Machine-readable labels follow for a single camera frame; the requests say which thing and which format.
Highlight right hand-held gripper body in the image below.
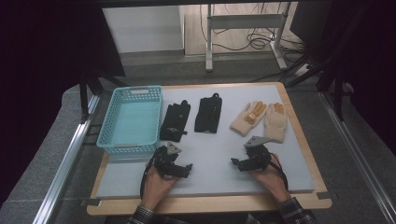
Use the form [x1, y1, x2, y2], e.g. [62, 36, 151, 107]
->
[243, 135, 273, 173]

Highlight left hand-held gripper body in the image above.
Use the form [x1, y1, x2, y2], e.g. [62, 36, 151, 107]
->
[152, 141, 183, 179]

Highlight cream orange glove with tag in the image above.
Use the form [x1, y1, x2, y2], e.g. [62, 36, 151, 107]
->
[229, 100, 268, 137]

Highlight black glove with logo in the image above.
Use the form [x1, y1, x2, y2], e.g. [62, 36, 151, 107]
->
[160, 99, 191, 143]

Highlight teal plastic basket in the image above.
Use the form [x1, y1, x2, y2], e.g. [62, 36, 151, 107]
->
[96, 85, 164, 156]

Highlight black glove with loop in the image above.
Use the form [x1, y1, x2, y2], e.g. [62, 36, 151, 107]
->
[194, 92, 223, 134]

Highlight person's left hand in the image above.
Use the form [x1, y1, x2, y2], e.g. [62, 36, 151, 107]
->
[139, 164, 180, 211]

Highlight person's right hand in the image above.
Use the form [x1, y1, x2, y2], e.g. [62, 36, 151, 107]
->
[248, 153, 292, 203]

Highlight grey foam mat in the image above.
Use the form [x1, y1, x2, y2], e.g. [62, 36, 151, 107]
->
[95, 84, 316, 200]

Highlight black stand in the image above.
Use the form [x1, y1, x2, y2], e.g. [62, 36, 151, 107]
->
[279, 46, 347, 122]
[78, 69, 129, 124]

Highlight white panel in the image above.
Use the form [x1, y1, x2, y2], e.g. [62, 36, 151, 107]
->
[102, 6, 185, 54]

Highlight right hand-held gripper black cable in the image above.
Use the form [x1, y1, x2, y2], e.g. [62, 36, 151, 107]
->
[269, 152, 290, 191]

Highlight hand-held gripper black cable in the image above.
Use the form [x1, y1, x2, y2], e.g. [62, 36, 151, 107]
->
[269, 152, 290, 191]
[139, 154, 157, 200]

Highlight left hand-held gripper black cable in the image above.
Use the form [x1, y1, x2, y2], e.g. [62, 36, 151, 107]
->
[139, 154, 157, 200]

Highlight aluminium rail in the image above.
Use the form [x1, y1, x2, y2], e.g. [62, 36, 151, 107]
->
[32, 94, 101, 224]
[318, 91, 396, 224]

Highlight black cables on floor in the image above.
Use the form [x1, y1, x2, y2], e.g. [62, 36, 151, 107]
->
[199, 3, 307, 54]

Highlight white metal desk frame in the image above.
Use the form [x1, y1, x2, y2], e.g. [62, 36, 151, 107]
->
[205, 3, 289, 73]

